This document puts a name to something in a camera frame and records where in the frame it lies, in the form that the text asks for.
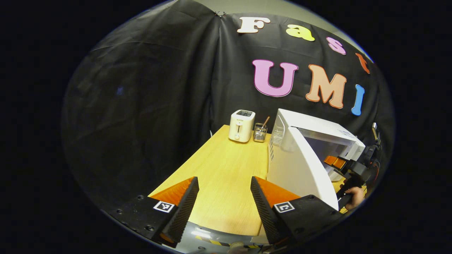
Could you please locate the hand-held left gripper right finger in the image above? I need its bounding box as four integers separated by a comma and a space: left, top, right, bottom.
250, 176, 345, 246

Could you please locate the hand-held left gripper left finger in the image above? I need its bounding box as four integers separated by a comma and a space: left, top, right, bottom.
106, 176, 200, 247

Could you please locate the white microwave oven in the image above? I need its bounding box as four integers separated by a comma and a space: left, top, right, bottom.
267, 108, 366, 211

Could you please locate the yellow black striped tape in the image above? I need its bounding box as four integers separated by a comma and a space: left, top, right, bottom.
194, 235, 262, 249

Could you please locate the clear utensil holder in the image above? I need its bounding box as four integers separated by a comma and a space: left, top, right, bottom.
253, 122, 268, 143

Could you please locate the white toaster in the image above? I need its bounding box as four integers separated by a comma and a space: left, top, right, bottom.
228, 109, 256, 143

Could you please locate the black backdrop cloth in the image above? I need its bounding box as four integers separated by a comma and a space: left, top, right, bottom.
62, 0, 395, 212

